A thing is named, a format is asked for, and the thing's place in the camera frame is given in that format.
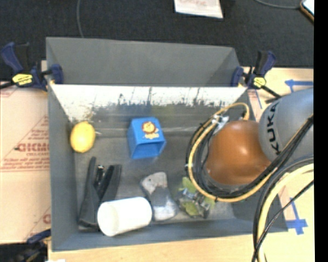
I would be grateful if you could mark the grey metal bin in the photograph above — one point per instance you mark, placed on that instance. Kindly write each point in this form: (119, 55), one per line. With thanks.
(180, 168)

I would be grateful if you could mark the white plastic cup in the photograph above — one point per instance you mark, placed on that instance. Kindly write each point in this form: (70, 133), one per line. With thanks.
(124, 215)

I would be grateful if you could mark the brown cardboard board red print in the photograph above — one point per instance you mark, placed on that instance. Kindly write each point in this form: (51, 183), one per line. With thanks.
(22, 190)

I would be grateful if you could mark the blue cup with lion print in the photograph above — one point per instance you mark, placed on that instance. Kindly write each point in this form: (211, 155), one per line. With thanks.
(145, 143)

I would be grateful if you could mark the black spring clamp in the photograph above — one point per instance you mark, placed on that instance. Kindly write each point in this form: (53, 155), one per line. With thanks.
(91, 195)

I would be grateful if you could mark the yellow lemon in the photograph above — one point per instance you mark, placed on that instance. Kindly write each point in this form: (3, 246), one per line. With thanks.
(82, 137)

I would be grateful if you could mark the grey mottled stone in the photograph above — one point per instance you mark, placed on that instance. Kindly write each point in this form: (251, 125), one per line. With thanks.
(161, 198)

